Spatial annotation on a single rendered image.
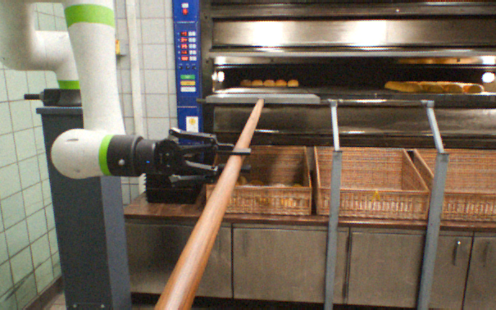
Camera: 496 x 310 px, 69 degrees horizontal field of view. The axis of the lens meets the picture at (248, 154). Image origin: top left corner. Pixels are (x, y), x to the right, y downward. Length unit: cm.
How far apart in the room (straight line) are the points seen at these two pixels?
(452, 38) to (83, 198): 210
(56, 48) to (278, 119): 138
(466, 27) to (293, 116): 111
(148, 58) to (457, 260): 207
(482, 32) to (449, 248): 124
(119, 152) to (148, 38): 169
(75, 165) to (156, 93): 163
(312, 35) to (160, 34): 93
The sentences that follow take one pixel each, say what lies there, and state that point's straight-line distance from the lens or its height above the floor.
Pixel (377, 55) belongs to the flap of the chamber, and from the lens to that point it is 220.
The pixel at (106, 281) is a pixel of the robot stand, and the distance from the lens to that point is 154.
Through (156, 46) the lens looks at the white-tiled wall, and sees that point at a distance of 241.
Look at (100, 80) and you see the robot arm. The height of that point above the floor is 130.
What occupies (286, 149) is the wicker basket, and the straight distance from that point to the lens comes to 230.
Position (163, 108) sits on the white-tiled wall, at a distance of 241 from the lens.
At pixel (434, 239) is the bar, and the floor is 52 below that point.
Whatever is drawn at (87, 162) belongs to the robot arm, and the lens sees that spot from 82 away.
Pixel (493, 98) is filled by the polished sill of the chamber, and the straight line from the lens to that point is 261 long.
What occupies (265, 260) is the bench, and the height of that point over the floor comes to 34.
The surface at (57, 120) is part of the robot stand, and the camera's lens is 139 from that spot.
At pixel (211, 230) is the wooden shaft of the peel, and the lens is 46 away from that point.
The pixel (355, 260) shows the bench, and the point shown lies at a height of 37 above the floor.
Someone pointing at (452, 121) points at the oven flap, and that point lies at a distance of 253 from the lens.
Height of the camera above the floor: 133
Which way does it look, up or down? 13 degrees down
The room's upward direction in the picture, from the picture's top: straight up
